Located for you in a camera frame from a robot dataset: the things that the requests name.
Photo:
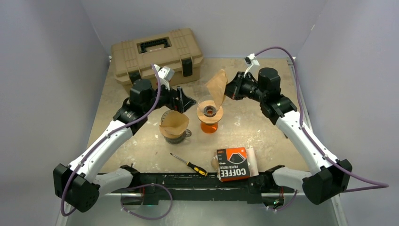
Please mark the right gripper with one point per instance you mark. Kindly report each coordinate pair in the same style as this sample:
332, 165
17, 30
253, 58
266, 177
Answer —
233, 89

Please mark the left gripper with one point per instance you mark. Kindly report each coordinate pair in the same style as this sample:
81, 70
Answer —
183, 102

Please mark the clear glass dripper cone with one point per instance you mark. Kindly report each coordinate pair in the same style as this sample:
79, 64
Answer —
207, 106

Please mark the orange glass carafe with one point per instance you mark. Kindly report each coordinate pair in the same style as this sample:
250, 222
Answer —
209, 128

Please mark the smoky glass carafe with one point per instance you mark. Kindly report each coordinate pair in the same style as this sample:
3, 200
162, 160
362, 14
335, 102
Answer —
178, 140

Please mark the coffee paper filter box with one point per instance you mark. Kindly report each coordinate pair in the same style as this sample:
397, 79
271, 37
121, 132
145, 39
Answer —
233, 164

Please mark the brown paper coffee filter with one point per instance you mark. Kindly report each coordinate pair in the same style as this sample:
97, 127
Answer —
173, 122

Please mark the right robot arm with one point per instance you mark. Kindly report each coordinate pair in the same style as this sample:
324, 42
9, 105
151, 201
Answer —
325, 177

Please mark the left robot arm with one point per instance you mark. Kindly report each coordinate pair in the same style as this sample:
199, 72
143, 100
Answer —
126, 122

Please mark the tan plastic toolbox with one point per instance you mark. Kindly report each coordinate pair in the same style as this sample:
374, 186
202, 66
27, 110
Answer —
176, 49

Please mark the yellow black screwdriver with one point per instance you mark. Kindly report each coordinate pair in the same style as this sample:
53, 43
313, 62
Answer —
201, 171

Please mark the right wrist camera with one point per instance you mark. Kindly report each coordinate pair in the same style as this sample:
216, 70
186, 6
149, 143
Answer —
252, 64

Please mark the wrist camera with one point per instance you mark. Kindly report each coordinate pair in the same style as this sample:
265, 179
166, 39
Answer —
252, 64
163, 75

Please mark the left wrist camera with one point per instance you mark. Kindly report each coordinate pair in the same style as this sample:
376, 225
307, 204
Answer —
163, 75

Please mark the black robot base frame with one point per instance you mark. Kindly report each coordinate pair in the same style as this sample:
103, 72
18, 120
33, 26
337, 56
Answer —
202, 187

